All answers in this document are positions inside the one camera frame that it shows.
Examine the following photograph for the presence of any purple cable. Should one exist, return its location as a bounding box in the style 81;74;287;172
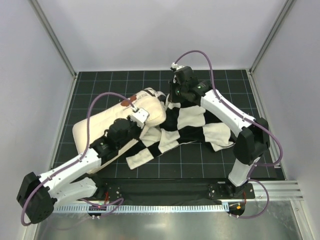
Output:
173;50;285;220
21;92;141;226

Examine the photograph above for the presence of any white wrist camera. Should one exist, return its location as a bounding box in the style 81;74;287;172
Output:
129;108;150;129
170;62;185;72

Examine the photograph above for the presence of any cream pillow with bear print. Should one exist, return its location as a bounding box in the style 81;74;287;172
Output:
72;87;166;174

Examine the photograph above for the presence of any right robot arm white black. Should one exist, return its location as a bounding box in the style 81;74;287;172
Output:
169;63;270;198

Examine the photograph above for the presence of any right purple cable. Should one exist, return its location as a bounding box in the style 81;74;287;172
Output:
173;50;285;220

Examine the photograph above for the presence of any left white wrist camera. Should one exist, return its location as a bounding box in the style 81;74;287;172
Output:
129;108;150;129

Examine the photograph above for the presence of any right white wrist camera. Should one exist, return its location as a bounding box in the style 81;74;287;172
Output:
170;62;185;72

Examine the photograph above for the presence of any black white checkered pillowcase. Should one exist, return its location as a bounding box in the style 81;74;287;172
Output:
124;95;236;170

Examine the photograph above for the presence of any slotted white cable duct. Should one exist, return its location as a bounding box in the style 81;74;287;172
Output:
53;202;229;215

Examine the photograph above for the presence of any right aluminium corner post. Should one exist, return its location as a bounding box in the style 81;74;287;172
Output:
248;0;296;75

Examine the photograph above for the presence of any left aluminium corner post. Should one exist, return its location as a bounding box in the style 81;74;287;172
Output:
28;0;77;79

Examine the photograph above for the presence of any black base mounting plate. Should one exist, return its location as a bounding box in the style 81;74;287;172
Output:
94;178;256;205

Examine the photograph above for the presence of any aluminium corner post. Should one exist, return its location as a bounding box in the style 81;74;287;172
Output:
248;0;296;75
28;0;77;79

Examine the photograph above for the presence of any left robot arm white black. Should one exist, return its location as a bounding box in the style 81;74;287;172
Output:
16;114;148;226

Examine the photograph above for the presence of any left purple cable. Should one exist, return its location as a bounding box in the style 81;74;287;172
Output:
21;92;141;226

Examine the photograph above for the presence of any black grid cutting mat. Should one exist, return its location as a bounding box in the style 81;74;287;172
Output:
46;69;286;181

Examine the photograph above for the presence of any aluminium front frame rail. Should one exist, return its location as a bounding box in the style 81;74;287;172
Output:
29;181;305;204

